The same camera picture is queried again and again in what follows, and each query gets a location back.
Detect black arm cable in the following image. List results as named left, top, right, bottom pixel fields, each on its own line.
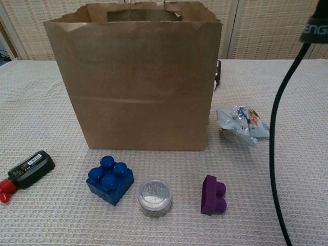
left=269, top=0, right=328, bottom=246

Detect silver snack bag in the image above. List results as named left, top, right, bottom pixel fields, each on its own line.
left=216, top=104, right=270, bottom=147

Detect purple building block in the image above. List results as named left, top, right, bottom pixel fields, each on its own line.
left=200, top=174, right=228, bottom=215

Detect black ink bottle red cap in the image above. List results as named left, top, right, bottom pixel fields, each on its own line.
left=0, top=150, right=56, bottom=203

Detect bamboo folding screen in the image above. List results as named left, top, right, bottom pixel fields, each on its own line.
left=0, top=0, right=328, bottom=62

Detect clear round plastic container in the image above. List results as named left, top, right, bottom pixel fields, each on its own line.
left=137, top=178, right=173, bottom=218

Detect white woven tablecloth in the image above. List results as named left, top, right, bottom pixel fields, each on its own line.
left=0, top=58, right=328, bottom=246

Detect dark object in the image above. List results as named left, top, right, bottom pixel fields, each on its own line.
left=214, top=60, right=222, bottom=91

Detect brown paper bag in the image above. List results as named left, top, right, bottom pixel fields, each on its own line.
left=43, top=0, right=223, bottom=151

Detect blue building block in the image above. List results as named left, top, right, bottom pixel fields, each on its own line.
left=86, top=155, right=135, bottom=206

